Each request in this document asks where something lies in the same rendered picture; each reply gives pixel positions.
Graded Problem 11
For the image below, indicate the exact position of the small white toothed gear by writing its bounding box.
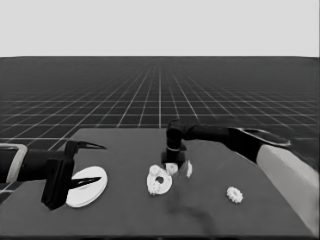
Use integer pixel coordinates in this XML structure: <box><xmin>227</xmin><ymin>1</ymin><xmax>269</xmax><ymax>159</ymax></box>
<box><xmin>148</xmin><ymin>164</ymin><xmax>163</xmax><ymax>177</ymax></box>
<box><xmin>226</xmin><ymin>186</ymin><xmax>244</xmax><ymax>205</ymax></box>
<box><xmin>165</xmin><ymin>162</ymin><xmax>180</xmax><ymax>176</ymax></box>
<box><xmin>148</xmin><ymin>183</ymin><xmax>162</xmax><ymax>197</ymax></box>

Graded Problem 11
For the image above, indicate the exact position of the large thick white disc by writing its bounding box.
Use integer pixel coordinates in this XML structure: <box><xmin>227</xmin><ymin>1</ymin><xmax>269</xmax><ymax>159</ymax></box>
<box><xmin>65</xmin><ymin>165</ymin><xmax>109</xmax><ymax>209</ymax></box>

